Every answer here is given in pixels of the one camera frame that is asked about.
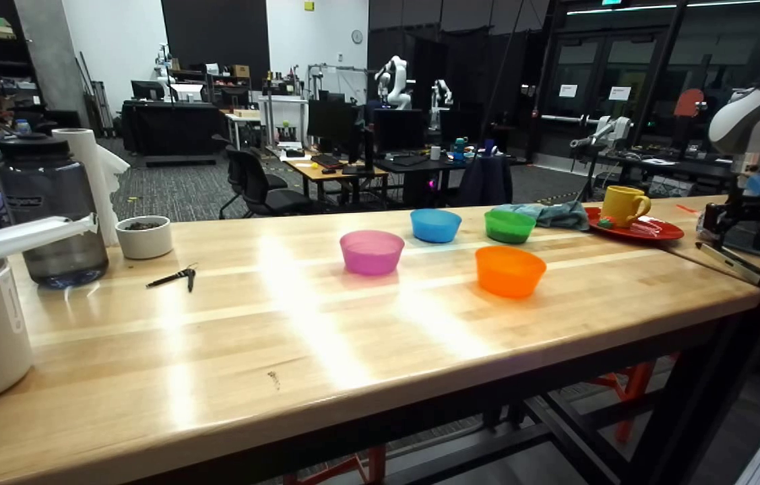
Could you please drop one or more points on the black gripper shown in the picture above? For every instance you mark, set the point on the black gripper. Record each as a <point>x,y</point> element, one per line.
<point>721,220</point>

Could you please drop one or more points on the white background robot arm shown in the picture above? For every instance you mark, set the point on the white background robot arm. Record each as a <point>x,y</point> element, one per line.
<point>392,85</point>

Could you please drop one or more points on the red plate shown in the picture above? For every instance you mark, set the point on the red plate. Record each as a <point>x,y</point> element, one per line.
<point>641,233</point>

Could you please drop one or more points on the yellow mug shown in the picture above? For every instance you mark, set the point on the yellow mug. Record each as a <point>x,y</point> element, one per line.
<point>623,206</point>

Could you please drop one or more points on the grey-green cloth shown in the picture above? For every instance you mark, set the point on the grey-green cloth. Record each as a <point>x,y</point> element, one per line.
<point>559,217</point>

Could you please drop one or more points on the green plastic bowl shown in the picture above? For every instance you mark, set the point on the green plastic bowl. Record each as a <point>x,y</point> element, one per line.
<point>507,227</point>

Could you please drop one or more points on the orange plastic bowl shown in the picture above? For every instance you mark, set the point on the orange plastic bowl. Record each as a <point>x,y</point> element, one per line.
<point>507,271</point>

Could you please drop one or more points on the blue plastic bowl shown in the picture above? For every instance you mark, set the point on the blue plastic bowl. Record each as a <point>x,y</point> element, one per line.
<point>431,224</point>

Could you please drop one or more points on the pink plastic bowl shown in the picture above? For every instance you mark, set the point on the pink plastic bowl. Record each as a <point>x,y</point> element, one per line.
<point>369,252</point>

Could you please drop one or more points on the black office chair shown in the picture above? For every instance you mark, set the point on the black office chair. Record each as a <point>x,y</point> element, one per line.
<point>261,193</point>

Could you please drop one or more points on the small white ceramic cup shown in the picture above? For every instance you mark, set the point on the small white ceramic cup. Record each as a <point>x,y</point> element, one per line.
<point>143,239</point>

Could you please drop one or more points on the white paper towel roll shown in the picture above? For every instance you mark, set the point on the white paper towel roll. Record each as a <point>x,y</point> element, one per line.
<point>104,170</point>

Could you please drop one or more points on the wall clock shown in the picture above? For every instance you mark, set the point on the wall clock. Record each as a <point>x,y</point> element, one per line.
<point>357,35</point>

